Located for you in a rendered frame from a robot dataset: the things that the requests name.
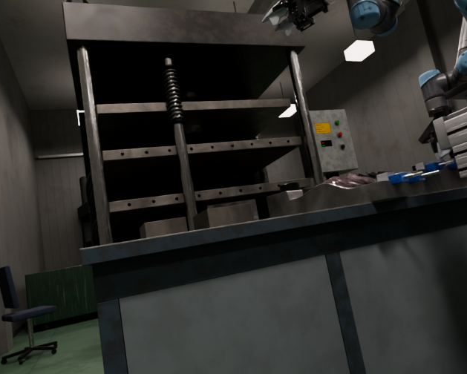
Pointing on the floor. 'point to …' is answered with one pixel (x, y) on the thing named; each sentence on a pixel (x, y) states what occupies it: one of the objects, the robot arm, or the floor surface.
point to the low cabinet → (61, 296)
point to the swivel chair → (9, 295)
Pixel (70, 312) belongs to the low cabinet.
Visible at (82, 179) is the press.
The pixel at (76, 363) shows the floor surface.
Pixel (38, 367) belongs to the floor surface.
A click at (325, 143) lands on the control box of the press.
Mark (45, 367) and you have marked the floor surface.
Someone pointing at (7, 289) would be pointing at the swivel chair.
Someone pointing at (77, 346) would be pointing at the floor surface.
